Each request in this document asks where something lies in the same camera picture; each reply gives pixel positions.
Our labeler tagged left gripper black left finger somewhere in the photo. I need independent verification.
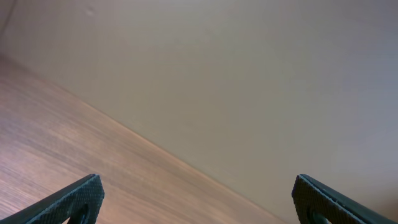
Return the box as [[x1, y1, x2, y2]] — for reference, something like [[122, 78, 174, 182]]
[[1, 174, 104, 224]]

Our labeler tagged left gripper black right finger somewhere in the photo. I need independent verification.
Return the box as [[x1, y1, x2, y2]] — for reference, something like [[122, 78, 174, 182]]
[[292, 174, 397, 224]]

